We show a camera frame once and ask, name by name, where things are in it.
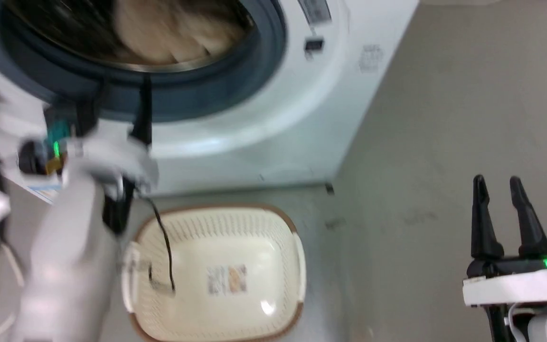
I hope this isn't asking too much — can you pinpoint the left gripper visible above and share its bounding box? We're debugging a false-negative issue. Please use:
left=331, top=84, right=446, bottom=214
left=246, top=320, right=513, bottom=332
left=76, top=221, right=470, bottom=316
left=17, top=76, right=160, bottom=191

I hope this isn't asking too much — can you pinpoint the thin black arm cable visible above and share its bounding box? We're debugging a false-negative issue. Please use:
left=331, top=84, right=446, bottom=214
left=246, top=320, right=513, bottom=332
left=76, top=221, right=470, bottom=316
left=146, top=196, right=177, bottom=293

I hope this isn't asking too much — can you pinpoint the washing machine side sticker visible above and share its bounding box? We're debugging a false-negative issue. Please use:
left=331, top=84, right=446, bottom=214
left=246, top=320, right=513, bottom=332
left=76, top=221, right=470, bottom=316
left=358, top=44, right=384, bottom=73

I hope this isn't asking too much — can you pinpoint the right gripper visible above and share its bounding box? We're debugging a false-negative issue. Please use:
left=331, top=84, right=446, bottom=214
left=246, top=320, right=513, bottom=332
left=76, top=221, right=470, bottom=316
left=462, top=174, right=547, bottom=307

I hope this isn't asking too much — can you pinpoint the beige laundry in drum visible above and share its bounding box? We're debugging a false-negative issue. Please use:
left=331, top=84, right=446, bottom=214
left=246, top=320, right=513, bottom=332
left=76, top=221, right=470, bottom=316
left=112, top=0, right=256, bottom=66

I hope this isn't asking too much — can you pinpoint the cream plastic laundry basket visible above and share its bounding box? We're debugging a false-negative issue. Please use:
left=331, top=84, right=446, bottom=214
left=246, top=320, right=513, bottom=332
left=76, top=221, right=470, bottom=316
left=121, top=205, right=309, bottom=342

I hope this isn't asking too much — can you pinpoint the washing machine panel label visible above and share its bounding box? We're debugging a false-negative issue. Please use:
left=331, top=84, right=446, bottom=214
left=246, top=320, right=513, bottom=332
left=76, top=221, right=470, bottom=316
left=297, top=0, right=334, bottom=25

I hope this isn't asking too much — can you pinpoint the white front-load washing machine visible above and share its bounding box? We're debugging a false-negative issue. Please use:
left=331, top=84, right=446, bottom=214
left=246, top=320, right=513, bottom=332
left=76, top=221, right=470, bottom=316
left=0, top=0, right=420, bottom=196

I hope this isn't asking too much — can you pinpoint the basket bottom label sticker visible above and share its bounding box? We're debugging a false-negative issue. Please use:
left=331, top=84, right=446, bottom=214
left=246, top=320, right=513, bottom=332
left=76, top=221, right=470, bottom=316
left=207, top=264, right=249, bottom=296

